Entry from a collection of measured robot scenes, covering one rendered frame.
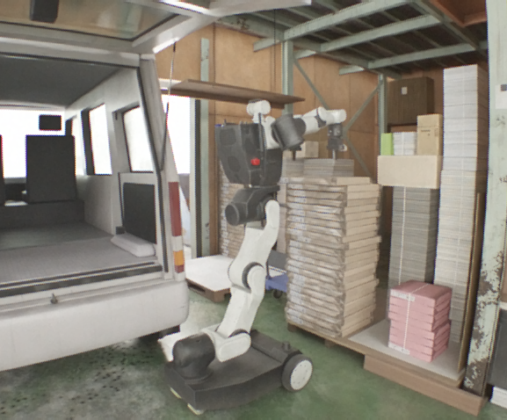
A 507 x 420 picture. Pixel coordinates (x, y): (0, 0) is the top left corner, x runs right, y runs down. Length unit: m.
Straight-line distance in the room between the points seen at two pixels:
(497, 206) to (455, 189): 0.57
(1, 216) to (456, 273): 3.57
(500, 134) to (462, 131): 0.57
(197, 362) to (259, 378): 0.32
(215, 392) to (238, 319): 0.38
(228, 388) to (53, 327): 0.84
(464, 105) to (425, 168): 0.45
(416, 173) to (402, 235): 0.41
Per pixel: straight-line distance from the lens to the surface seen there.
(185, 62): 4.47
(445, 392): 2.10
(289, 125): 1.69
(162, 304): 1.99
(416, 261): 2.53
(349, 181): 2.18
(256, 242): 1.85
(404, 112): 6.46
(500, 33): 1.95
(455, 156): 2.39
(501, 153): 1.85
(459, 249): 2.41
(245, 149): 1.70
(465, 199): 2.36
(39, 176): 3.69
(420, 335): 2.24
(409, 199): 2.50
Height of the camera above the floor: 1.16
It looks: 7 degrees down
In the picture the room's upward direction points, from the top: straight up
